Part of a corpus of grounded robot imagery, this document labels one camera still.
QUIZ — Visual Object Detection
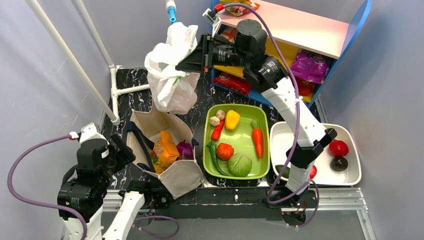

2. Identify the orange green snack bag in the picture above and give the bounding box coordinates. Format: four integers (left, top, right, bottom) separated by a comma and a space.
220, 0, 260, 17

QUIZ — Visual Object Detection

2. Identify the green avocado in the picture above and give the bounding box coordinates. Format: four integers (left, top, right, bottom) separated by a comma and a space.
275, 164, 291, 179

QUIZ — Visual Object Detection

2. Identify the orange noodle packet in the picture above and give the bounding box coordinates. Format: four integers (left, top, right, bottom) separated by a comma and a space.
220, 26, 237, 43

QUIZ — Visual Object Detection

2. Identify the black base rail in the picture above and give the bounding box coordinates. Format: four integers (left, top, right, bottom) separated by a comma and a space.
120, 185, 319, 222

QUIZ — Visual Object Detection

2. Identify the green plastic tray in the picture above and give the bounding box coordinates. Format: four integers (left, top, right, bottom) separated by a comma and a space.
203, 103, 271, 180

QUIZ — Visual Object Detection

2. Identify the dark mangosteen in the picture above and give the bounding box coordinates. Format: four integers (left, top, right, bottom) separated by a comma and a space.
330, 157, 349, 172

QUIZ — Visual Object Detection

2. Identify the red apple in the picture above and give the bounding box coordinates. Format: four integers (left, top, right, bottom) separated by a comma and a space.
309, 165, 317, 180

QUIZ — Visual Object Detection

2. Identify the red snack packet left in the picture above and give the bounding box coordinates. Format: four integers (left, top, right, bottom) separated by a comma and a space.
212, 72, 252, 96

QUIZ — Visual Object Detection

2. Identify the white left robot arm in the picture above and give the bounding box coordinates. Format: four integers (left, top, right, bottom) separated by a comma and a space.
57, 123, 145, 240

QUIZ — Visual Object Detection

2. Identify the red snack packet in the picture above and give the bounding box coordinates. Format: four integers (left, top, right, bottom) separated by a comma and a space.
212, 72, 252, 96
296, 78, 316, 97

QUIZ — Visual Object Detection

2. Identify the purple snack bag lower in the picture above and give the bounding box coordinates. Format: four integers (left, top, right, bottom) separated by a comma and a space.
291, 49, 333, 84

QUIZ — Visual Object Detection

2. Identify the small red chili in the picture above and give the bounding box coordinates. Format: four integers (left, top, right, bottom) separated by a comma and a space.
211, 119, 225, 141

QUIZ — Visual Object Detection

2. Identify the yellow snack bag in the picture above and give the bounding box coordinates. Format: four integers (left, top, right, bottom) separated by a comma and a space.
150, 130, 180, 175

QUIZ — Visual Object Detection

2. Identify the purple snack bag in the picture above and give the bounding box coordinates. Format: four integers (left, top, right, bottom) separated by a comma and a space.
291, 49, 333, 84
176, 140, 194, 160

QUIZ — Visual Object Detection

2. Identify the green chili pepper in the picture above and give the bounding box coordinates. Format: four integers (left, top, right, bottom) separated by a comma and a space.
206, 140, 230, 177

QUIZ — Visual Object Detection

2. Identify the yellow bell pepper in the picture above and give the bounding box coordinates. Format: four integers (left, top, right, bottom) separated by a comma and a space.
224, 110, 241, 131

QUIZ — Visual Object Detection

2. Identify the red pomegranate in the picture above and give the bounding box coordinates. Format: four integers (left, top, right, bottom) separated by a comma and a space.
328, 140, 349, 157

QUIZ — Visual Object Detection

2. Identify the white plastic tray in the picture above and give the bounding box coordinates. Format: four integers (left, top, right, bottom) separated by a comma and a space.
269, 121, 362, 186

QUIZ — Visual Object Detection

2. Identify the purple snack bag top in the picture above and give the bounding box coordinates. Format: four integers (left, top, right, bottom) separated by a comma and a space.
176, 140, 194, 160

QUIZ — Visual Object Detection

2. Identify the orange pumpkin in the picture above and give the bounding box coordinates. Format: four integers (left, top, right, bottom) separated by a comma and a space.
216, 143, 235, 161

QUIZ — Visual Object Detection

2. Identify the colourful blue shelf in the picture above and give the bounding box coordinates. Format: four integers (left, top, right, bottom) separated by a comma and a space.
210, 0, 373, 114

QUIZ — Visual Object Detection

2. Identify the white pvc pipe frame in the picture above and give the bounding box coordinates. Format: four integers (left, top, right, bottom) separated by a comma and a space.
25, 0, 177, 127

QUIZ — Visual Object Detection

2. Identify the floral canvas tote bag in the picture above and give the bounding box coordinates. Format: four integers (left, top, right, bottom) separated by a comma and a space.
126, 106, 204, 199

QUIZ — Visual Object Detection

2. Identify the garlic bulb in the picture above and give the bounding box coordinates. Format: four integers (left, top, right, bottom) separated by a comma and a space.
209, 116, 221, 127
215, 109, 226, 120

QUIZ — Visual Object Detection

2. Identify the red snack packet right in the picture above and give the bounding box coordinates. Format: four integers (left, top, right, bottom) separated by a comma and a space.
296, 78, 316, 97

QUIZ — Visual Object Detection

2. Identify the orange carrot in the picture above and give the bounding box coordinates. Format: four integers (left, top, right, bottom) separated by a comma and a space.
251, 119, 263, 158

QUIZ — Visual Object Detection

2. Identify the green cabbage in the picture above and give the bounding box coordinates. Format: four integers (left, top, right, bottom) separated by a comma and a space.
228, 153, 253, 177

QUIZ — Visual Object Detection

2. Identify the white plastic grocery bag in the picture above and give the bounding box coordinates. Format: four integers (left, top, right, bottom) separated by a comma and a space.
144, 22, 200, 115

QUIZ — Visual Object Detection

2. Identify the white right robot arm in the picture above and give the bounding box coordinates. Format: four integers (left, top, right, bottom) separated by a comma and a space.
175, 19, 337, 196

